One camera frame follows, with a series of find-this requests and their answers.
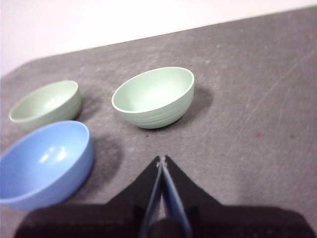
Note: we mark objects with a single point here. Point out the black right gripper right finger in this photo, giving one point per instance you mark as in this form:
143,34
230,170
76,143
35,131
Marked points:
218,218

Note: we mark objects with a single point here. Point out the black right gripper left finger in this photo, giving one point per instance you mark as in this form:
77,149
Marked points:
119,210

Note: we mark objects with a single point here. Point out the blue ribbed bowl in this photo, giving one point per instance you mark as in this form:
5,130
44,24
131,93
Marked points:
42,171

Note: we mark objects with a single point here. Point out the pale green ribbed bowl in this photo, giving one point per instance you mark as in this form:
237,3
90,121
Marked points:
62,109
158,116

